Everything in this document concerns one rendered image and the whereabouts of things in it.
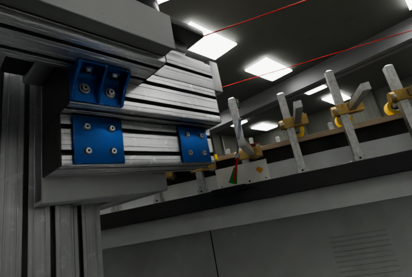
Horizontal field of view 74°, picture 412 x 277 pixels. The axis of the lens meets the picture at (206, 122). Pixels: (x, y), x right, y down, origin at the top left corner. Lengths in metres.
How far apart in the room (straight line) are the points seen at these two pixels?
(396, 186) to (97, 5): 1.31
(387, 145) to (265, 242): 0.80
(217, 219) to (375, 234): 0.76
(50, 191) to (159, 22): 0.35
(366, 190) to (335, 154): 0.28
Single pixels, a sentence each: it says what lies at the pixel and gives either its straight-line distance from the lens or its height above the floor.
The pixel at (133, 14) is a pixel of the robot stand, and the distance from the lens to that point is 0.46.
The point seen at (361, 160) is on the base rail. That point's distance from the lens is 1.38.
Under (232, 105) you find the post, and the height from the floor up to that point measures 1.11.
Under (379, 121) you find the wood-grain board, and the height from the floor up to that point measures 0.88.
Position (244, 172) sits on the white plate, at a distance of 1.37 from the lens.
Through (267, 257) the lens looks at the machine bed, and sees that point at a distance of 1.62.
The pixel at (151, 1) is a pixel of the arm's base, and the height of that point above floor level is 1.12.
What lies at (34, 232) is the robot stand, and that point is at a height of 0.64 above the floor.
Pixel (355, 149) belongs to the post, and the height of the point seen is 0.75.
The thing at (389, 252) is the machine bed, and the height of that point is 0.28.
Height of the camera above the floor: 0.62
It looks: 17 degrees up
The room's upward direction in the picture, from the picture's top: 11 degrees counter-clockwise
